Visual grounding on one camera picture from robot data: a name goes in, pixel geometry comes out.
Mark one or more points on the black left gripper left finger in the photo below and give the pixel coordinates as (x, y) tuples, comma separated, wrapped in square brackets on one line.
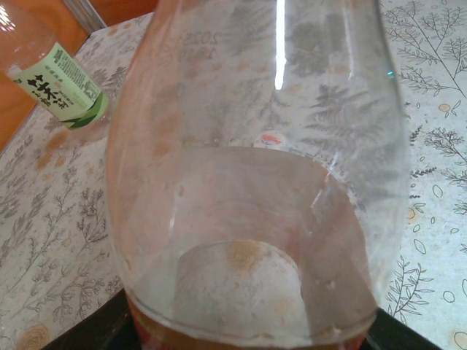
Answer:
[(113, 328)]

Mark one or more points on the clear bottle with red label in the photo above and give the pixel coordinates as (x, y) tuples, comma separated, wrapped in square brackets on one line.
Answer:
[(237, 200)]

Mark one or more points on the clear bottle with green label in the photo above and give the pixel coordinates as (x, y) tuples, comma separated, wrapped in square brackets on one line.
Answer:
[(69, 91)]

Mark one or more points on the aluminium frame post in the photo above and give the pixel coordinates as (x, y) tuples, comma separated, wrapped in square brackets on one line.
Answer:
[(89, 12)]

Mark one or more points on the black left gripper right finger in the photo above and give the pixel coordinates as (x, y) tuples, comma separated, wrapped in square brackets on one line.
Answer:
[(390, 335)]

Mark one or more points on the floral tablecloth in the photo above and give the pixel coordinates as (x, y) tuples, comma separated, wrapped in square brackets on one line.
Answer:
[(438, 146)]

